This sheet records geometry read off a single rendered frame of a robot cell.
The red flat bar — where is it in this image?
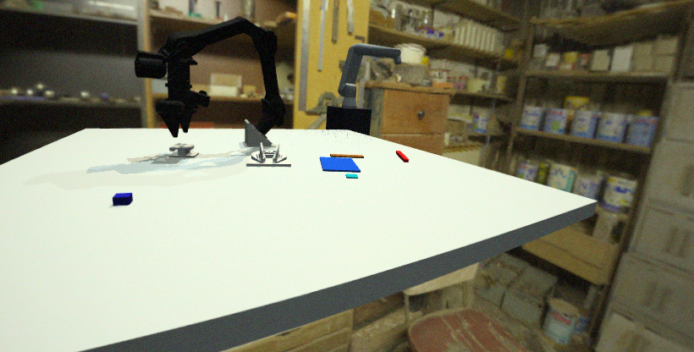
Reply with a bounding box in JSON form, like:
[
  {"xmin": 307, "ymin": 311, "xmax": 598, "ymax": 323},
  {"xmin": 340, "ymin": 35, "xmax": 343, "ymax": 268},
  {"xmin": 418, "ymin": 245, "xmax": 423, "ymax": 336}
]
[{"xmin": 396, "ymin": 151, "xmax": 410, "ymax": 162}]

